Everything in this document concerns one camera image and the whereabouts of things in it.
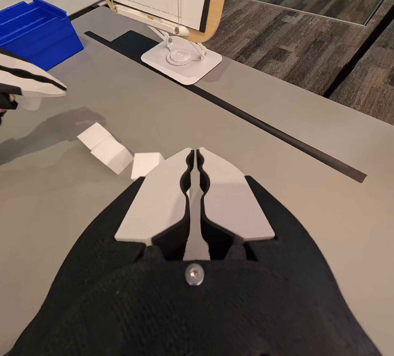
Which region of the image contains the blue plastic bin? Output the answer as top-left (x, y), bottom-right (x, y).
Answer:
top-left (0, 0), bottom-right (84, 71)

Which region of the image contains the white hard foam cube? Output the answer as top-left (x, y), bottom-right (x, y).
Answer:
top-left (90, 139), bottom-right (135, 175)
top-left (77, 122), bottom-right (115, 152)
top-left (131, 153), bottom-right (165, 181)

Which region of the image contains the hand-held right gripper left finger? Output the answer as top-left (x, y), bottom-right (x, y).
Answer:
top-left (114, 147), bottom-right (196, 260)

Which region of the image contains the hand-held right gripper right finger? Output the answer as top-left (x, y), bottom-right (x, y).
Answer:
top-left (196, 146), bottom-right (276, 260)

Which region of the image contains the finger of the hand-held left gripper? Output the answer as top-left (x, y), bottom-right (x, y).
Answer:
top-left (0, 48), bottom-right (67, 90)
top-left (0, 70), bottom-right (67, 111)

